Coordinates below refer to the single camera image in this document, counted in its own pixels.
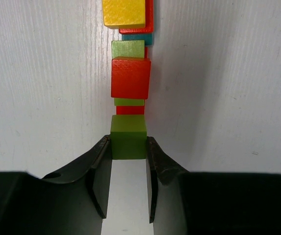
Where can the small green cube block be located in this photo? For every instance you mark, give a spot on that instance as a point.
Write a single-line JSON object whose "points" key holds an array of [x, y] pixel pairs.
{"points": [[128, 136]]}

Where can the green rectangular block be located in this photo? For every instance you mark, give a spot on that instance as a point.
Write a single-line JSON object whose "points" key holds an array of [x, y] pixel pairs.
{"points": [[128, 49]]}

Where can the red arch block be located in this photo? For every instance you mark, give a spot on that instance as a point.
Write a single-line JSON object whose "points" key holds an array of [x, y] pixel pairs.
{"points": [[123, 106]]}

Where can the teal long block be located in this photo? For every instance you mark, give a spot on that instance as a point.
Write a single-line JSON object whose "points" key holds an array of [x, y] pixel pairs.
{"points": [[147, 38]]}

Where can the small red cube block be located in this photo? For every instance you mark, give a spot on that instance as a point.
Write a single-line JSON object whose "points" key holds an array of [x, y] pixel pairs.
{"points": [[130, 77]]}

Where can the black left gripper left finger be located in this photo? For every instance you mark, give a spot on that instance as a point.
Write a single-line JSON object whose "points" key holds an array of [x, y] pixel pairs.
{"points": [[79, 192]]}

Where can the yellow cube block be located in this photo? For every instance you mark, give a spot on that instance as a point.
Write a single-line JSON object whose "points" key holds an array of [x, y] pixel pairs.
{"points": [[124, 14]]}

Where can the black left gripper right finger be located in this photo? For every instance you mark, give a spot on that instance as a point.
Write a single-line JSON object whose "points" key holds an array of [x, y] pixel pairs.
{"points": [[166, 211]]}

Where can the red rectangular block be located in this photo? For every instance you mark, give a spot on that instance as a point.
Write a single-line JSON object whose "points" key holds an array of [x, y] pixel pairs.
{"points": [[149, 27]]}

